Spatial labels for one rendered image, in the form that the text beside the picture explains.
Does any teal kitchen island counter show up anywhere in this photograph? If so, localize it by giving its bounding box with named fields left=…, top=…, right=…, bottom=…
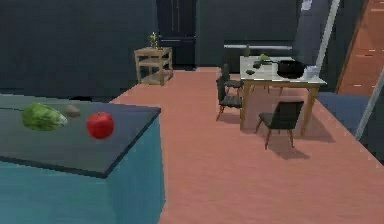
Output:
left=0, top=93, right=166, bottom=224

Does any black wooden-legged chair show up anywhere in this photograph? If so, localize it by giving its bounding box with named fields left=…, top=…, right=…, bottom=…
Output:
left=255, top=100, right=305, bottom=151
left=221, top=63, right=245, bottom=98
left=215, top=77, right=244, bottom=122

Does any small wooden side table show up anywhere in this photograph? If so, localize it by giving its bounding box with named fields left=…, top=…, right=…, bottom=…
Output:
left=133, top=46, right=174, bottom=87

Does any gold statuette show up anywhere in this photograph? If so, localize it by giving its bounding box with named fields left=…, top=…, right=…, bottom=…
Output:
left=148, top=31, right=161, bottom=50

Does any black fridge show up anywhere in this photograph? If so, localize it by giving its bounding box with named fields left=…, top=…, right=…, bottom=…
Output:
left=155, top=0, right=198, bottom=68

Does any wooden dining table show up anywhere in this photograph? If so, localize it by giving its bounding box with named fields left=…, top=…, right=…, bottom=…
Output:
left=239, top=55, right=328, bottom=137

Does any red tomato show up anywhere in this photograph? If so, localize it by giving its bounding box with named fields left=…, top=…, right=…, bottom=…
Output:
left=86, top=111, right=115, bottom=140

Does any black pan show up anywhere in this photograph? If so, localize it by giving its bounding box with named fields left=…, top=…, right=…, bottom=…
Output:
left=263, top=59, right=306, bottom=80

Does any brown potato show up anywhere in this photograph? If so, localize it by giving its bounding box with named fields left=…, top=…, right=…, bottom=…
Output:
left=62, top=104, right=82, bottom=119

